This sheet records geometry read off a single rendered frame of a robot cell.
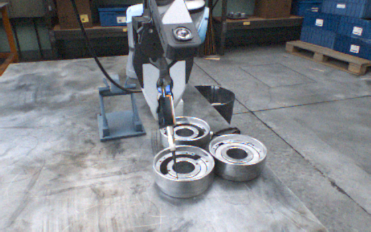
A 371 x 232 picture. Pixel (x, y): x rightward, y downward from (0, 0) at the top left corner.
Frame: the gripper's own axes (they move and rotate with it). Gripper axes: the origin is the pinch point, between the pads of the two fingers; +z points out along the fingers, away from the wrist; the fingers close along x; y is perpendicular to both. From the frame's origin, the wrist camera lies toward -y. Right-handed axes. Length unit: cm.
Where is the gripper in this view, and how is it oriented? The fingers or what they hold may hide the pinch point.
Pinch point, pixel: (164, 106)
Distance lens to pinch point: 51.8
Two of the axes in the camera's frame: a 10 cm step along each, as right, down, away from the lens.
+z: 0.0, 9.0, 4.3
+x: -9.6, 1.3, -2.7
